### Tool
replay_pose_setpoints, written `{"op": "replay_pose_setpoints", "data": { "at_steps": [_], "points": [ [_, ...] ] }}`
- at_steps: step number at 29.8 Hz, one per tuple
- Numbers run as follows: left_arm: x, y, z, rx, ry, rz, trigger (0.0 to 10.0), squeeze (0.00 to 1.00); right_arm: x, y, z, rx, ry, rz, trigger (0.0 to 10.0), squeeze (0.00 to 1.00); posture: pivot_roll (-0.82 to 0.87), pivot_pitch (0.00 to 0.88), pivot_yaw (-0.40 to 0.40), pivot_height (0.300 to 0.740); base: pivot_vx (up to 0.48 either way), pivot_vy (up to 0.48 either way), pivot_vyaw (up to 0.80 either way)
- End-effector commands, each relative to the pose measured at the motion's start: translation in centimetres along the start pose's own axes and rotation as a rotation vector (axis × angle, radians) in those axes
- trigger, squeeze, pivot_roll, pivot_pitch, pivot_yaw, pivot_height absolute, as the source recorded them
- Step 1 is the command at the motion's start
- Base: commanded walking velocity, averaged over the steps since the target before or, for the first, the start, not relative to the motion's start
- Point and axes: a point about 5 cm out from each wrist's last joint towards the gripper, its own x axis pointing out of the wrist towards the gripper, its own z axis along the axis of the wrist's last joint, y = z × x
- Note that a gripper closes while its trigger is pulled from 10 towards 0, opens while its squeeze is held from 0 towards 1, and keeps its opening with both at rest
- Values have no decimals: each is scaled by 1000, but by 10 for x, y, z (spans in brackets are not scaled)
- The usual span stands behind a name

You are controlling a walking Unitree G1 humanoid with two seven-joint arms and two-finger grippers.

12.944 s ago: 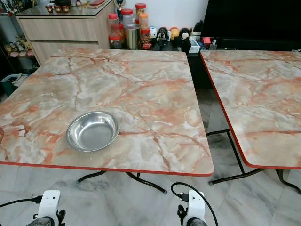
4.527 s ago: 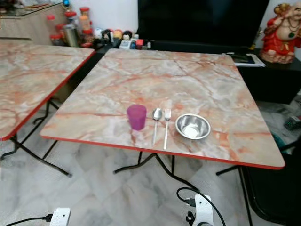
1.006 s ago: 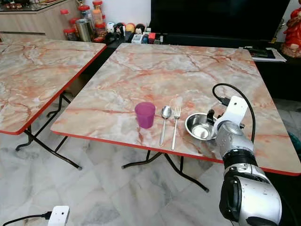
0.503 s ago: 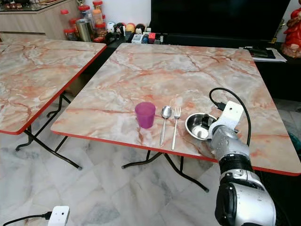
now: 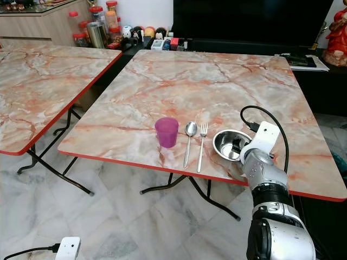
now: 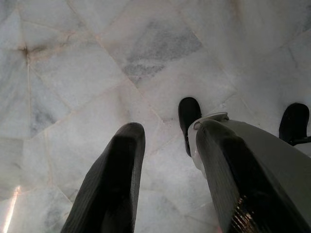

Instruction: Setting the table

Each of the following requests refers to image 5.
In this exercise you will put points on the stainless steel bowl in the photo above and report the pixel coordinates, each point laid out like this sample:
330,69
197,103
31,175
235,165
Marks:
223,143

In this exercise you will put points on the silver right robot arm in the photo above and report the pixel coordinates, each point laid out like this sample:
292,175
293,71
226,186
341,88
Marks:
274,206

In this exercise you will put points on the silver metal fork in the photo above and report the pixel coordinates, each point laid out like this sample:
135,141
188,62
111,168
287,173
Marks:
202,143

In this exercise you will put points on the silver metal spoon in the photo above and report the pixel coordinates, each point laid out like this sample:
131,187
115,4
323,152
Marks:
190,129

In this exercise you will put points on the marble-pattern folding table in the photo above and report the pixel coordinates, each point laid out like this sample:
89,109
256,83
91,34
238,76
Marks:
200,86
43,86

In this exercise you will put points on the purple plastic cup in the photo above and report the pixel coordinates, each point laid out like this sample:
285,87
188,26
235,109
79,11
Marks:
166,132

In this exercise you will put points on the stack of papers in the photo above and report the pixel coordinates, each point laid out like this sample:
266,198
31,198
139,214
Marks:
309,63

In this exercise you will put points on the small red box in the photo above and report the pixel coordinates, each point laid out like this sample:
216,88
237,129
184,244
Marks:
174,44

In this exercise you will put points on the small white box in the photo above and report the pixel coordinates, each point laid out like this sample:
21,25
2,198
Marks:
158,45

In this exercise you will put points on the large black television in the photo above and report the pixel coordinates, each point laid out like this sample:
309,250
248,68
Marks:
249,16

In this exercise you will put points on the red statue figurine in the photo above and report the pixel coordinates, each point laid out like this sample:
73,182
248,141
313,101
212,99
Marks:
337,40

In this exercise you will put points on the small black figurine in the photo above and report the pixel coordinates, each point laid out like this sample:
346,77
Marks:
137,33

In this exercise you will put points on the small white figurine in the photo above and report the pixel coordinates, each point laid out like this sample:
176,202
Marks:
127,32

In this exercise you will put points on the red-lidded plastic jar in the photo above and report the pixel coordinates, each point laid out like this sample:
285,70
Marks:
74,23
96,15
115,37

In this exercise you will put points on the light wooden cabinet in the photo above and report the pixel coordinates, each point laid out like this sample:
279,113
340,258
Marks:
40,24

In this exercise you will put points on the shiny metal tin canister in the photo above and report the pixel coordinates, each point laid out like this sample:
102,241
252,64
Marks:
96,35

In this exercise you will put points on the tall red-lidded snack jar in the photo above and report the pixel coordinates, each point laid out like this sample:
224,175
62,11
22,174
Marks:
112,15

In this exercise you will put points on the small red-lidded jar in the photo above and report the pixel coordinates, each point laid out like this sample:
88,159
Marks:
80,40

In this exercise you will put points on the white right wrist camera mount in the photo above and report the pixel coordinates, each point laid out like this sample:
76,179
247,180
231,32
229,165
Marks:
264,137

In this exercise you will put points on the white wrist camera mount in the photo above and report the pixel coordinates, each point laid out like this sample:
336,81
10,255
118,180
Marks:
264,137
69,248

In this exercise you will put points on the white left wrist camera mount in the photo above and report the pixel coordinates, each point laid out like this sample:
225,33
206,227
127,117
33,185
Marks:
69,248

